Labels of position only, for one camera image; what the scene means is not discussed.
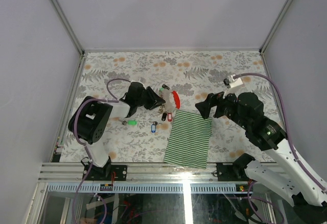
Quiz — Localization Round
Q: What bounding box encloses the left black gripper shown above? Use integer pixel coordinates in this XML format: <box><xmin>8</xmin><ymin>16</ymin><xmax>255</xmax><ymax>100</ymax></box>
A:
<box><xmin>135</xmin><ymin>86</ymin><xmax>165</xmax><ymax>110</ymax></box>

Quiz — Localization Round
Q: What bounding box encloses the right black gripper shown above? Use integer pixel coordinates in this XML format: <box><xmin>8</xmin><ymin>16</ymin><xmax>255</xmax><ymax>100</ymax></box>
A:
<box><xmin>195</xmin><ymin>86</ymin><xmax>250</xmax><ymax>130</ymax></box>

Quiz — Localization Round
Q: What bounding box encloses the red handled silver keyring carabiner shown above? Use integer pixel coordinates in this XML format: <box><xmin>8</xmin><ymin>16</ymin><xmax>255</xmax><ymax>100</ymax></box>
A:
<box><xmin>159</xmin><ymin>88</ymin><xmax>181</xmax><ymax>113</ymax></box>

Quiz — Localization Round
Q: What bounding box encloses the blue tagged key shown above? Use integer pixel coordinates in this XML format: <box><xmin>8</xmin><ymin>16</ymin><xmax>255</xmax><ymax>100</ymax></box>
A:
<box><xmin>151</xmin><ymin>121</ymin><xmax>162</xmax><ymax>133</ymax></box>

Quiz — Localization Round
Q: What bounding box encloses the red tagged key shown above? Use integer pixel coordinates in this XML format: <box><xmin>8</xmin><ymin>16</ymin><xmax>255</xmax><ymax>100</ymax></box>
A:
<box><xmin>167</xmin><ymin>113</ymin><xmax>173</xmax><ymax>122</ymax></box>

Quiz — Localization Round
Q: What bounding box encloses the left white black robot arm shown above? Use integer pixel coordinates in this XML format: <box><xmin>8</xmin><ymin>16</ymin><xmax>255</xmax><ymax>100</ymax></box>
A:
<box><xmin>68</xmin><ymin>81</ymin><xmax>165</xmax><ymax>181</ymax></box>

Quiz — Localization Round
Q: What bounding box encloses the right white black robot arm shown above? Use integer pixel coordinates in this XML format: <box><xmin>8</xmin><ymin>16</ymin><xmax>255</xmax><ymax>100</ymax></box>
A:
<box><xmin>195</xmin><ymin>92</ymin><xmax>326</xmax><ymax>223</ymax></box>

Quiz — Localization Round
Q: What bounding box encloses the floral table mat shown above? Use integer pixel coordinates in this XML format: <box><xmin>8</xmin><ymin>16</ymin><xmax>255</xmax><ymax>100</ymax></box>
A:
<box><xmin>71</xmin><ymin>51</ymin><xmax>281</xmax><ymax>163</ymax></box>

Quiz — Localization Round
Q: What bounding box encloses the green tagged key on table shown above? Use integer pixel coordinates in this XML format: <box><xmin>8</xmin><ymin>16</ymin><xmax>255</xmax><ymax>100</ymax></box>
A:
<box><xmin>120</xmin><ymin>120</ymin><xmax>137</xmax><ymax>126</ymax></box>

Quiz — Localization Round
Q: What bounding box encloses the green striped cloth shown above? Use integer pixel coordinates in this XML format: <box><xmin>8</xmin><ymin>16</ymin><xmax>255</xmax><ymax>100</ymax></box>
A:
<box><xmin>163</xmin><ymin>110</ymin><xmax>213</xmax><ymax>169</ymax></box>

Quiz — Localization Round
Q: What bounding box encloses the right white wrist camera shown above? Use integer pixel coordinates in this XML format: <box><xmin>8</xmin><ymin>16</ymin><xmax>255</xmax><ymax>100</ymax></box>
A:
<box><xmin>223</xmin><ymin>75</ymin><xmax>243</xmax><ymax>98</ymax></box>

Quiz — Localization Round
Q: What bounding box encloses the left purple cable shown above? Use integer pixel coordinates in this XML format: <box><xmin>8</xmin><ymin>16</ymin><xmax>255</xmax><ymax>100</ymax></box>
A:
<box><xmin>71</xmin><ymin>78</ymin><xmax>131</xmax><ymax>224</ymax></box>

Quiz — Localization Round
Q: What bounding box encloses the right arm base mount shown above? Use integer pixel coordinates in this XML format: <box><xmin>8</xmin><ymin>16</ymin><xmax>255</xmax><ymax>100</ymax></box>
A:
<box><xmin>212</xmin><ymin>153</ymin><xmax>255</xmax><ymax>182</ymax></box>

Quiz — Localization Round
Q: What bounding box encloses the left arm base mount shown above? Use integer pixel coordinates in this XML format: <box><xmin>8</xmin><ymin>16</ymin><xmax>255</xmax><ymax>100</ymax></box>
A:
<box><xmin>85</xmin><ymin>158</ymin><xmax>128</xmax><ymax>182</ymax></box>

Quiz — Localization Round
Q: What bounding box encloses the white slotted cable duct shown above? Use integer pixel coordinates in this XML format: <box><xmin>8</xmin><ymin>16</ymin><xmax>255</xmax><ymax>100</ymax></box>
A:
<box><xmin>48</xmin><ymin>183</ymin><xmax>238</xmax><ymax>194</ymax></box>

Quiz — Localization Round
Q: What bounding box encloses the aluminium front rail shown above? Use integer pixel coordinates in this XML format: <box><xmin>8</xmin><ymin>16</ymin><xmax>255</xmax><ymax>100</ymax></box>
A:
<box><xmin>38</xmin><ymin>163</ymin><xmax>220</xmax><ymax>183</ymax></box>

